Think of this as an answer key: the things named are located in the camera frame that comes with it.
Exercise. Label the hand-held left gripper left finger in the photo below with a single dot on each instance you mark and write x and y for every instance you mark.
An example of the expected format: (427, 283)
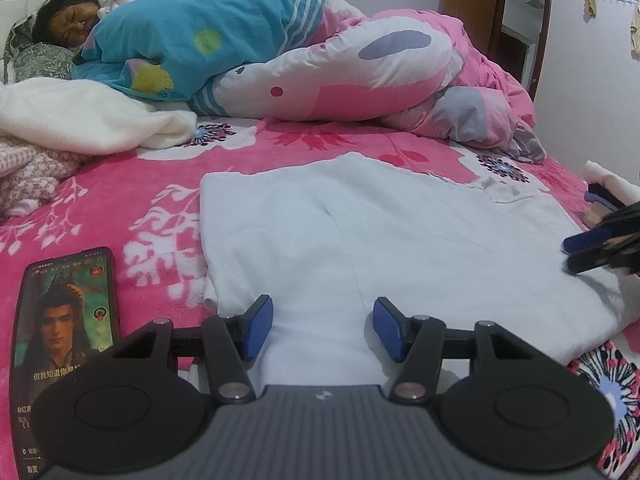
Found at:
(257, 327)

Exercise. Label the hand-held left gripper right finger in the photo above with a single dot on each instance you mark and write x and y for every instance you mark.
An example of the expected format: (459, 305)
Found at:
(387, 330)

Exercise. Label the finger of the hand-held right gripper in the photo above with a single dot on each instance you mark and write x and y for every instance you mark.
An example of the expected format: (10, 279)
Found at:
(580, 243)
(600, 260)

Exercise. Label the white shirt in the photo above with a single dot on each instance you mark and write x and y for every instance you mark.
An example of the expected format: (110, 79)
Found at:
(400, 235)

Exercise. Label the navy folded garment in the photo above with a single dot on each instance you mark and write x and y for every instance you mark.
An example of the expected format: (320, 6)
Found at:
(602, 197)

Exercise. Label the cream folded garment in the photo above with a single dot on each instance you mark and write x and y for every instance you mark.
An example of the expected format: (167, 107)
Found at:
(610, 177)

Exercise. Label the pink floral blanket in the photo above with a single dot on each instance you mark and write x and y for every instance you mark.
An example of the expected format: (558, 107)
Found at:
(150, 185)

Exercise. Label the dark smartphone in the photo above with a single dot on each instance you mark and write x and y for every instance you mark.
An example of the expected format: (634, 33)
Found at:
(65, 310)

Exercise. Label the pink white printed duvet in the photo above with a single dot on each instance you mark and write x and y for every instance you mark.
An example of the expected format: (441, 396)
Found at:
(350, 75)

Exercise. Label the wooden door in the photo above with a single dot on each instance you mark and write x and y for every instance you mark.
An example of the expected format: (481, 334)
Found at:
(470, 5)

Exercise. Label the pink checked cloth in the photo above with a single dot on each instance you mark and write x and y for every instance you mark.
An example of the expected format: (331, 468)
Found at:
(35, 175)

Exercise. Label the cream fleece blanket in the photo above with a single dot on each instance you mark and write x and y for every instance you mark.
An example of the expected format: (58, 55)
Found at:
(90, 115)

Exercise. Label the sleeping person in blue blanket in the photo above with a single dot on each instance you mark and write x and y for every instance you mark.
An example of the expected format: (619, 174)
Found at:
(200, 35)

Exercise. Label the grey patterned pillow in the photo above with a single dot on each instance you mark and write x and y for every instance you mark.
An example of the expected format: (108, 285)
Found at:
(40, 62)

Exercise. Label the pink white headboard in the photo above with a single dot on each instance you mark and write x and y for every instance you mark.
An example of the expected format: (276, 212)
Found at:
(15, 10)

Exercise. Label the dark door frame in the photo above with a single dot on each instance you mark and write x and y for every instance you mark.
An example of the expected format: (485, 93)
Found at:
(542, 35)

